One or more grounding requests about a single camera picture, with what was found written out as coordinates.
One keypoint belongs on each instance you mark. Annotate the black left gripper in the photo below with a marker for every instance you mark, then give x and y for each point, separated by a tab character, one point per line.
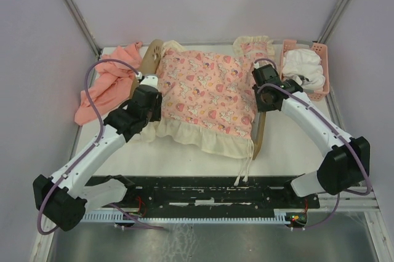
157	114

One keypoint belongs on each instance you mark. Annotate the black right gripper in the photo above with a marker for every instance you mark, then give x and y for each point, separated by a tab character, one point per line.
261	107

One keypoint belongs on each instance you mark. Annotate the wooden striped pet bed frame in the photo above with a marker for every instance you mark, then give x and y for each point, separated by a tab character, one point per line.
151	59

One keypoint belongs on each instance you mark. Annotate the pink unicorn print mattress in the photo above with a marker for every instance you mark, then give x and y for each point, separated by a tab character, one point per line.
209	96

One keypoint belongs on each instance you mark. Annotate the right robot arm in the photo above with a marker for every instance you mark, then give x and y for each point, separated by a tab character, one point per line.
346	159

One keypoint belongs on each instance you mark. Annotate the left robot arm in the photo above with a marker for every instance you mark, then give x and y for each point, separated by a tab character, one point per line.
64	197

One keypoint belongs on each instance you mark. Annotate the salmon pink cloth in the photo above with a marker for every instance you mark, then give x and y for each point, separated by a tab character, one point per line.
113	84

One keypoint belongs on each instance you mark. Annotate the pink plastic basket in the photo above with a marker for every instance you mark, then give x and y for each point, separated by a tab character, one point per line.
322	51

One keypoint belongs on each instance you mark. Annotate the white cloth in basket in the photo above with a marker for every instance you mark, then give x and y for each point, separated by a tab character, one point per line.
304	67

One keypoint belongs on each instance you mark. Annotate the small pink frilled pillow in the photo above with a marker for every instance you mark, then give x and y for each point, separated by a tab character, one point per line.
254	47

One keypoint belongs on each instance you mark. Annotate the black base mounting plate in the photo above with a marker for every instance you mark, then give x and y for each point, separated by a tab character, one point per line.
212	196

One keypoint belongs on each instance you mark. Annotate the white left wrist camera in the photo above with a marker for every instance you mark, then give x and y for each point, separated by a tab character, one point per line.
147	79

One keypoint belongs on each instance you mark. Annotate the white slotted cable duct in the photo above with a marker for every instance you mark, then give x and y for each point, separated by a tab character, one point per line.
115	216

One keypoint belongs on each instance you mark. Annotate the right aluminium frame post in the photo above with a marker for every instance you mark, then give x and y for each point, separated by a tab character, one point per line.
338	11

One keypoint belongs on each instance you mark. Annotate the aluminium frame post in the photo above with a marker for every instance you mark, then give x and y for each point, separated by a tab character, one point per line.
83	27
338	11

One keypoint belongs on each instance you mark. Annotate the left aluminium frame post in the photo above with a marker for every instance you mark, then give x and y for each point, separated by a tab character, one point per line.
83	27

